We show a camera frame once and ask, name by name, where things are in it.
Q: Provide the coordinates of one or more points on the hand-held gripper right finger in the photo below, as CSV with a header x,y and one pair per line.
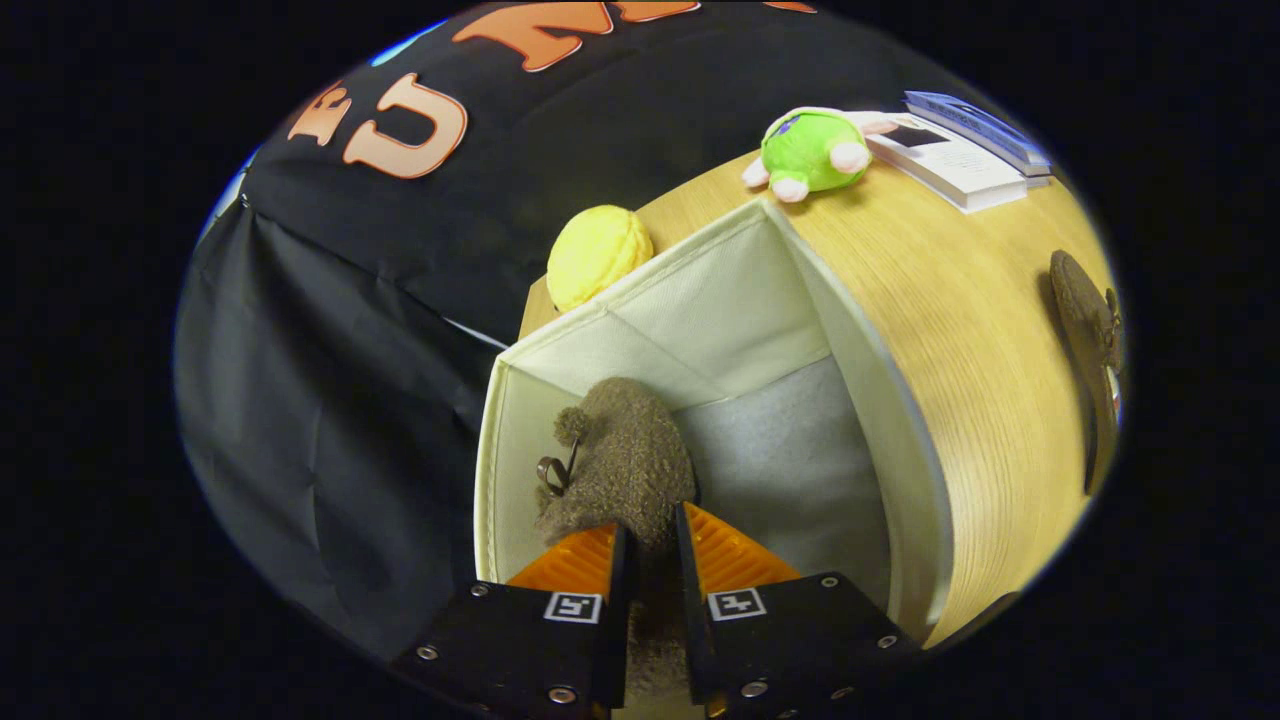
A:
x,y
695,640

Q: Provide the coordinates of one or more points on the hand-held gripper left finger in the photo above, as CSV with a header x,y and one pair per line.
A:
x,y
615,640

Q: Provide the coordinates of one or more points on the brown fuzzy shoe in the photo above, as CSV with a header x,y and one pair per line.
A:
x,y
630,460
1080,310

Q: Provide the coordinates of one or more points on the grey fabric storage box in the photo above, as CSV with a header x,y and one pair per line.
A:
x,y
720,300

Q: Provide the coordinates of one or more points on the black backdrop cloth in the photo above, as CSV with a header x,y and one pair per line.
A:
x,y
350,400

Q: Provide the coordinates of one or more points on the yellow plush toy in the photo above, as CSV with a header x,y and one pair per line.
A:
x,y
595,255

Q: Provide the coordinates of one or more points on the green and pink plush toy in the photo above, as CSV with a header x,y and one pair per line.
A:
x,y
810,150

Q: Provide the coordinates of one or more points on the white book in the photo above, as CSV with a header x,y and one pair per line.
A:
x,y
950,165

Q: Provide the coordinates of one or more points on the blue book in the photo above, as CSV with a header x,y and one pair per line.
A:
x,y
975,120

